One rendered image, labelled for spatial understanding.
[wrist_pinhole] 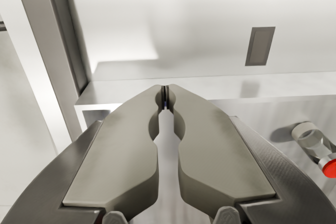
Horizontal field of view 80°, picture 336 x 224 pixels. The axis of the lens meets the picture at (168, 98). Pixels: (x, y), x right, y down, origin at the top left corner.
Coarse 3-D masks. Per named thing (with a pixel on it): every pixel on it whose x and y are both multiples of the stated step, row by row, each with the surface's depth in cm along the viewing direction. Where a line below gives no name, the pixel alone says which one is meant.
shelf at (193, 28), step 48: (0, 0) 13; (96, 0) 13; (144, 0) 13; (192, 0) 13; (240, 0) 13; (288, 0) 14; (96, 48) 15; (144, 48) 15; (192, 48) 15; (240, 48) 15; (288, 48) 15; (48, 96) 17
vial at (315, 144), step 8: (296, 128) 19; (304, 128) 18; (312, 128) 18; (296, 136) 18; (304, 136) 18; (312, 136) 17; (320, 136) 17; (304, 144) 17; (312, 144) 17; (320, 144) 16; (328, 144) 16; (312, 152) 17; (320, 152) 16; (328, 152) 16; (312, 160) 17; (320, 160) 16; (328, 160) 15; (320, 168) 16
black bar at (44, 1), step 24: (24, 0) 11; (48, 0) 11; (48, 24) 12; (72, 24) 14; (48, 48) 13; (72, 48) 14; (48, 72) 14; (72, 72) 14; (72, 96) 14; (72, 120) 16
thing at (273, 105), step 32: (96, 96) 14; (128, 96) 14; (224, 96) 14; (256, 96) 13; (288, 96) 13; (320, 96) 13; (160, 128) 19; (256, 128) 19; (288, 128) 19; (320, 128) 19; (160, 160) 21; (160, 192) 24
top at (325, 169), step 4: (332, 160) 15; (328, 164) 15; (332, 164) 15; (324, 168) 15; (328, 168) 15; (332, 168) 15; (324, 172) 16; (328, 172) 15; (332, 172) 16; (328, 176) 16; (332, 176) 16
